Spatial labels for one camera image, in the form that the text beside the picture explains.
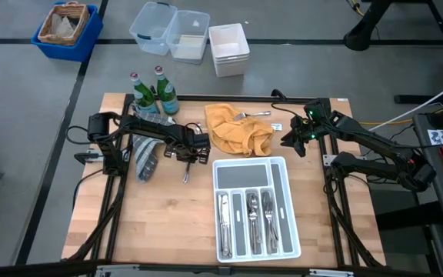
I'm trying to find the silver table knife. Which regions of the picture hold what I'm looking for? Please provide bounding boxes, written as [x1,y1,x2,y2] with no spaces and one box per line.
[217,194,225,259]
[220,194,228,259]

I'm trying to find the silver fork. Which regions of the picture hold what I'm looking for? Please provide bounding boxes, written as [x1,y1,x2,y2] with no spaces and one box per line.
[233,110,272,122]
[269,199,280,253]
[261,191,275,255]

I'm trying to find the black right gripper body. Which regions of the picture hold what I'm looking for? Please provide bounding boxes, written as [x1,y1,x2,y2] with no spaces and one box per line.
[289,114,323,144]

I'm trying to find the green glass water bottle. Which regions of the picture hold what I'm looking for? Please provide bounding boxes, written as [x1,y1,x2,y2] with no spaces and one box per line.
[129,72,161,115]
[154,65,180,116]

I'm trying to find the silver mount plate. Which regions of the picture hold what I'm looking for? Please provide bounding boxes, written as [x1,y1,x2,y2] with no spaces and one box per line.
[321,153,368,168]
[74,151,104,165]

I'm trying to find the clear plastic bin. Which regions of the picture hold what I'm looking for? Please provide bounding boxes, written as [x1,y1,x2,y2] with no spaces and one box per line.
[166,9,212,65]

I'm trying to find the black aluminium rig frame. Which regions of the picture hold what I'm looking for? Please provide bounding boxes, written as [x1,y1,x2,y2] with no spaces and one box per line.
[62,88,386,277]

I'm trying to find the white cable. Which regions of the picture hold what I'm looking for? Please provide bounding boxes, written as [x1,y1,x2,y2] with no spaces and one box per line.
[368,74,443,132]

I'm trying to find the yellow cable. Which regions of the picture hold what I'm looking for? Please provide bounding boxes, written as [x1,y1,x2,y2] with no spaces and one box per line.
[358,118,415,127]

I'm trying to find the grey checked cloth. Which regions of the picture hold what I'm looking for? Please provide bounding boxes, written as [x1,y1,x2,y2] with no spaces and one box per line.
[131,104,176,184]

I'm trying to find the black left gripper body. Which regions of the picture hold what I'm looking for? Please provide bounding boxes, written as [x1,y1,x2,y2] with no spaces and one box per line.
[162,130,212,165]

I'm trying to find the orange terry cloth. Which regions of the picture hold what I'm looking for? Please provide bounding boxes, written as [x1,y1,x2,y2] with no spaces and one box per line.
[204,102,275,158]

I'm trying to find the white square plastic bin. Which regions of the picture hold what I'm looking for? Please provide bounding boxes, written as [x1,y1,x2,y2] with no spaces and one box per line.
[213,55,250,78]
[208,22,251,65]

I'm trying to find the silver aluminium bar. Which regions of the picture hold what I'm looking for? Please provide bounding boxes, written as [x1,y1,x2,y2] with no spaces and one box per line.
[308,268,355,277]
[95,264,141,277]

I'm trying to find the wicker basket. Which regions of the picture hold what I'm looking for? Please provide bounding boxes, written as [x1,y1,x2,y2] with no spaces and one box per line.
[37,0,91,47]

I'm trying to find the blue plastic bin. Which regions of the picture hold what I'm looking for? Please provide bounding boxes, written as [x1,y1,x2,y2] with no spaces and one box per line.
[31,1,105,63]

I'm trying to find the black cable loop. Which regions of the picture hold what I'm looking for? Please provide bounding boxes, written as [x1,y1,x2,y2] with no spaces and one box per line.
[65,124,92,146]

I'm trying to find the white plastic cutlery tray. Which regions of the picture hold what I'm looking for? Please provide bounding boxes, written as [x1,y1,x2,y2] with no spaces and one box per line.
[212,155,302,264]

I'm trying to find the clear bin with blue handles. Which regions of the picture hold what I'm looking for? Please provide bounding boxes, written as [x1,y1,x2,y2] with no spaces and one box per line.
[128,1,178,57]

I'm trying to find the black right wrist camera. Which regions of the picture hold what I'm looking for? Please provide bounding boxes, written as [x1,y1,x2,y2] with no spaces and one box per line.
[303,100,332,125]

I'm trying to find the black stand base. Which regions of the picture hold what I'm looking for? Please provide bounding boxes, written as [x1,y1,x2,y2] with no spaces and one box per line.
[342,0,443,76]

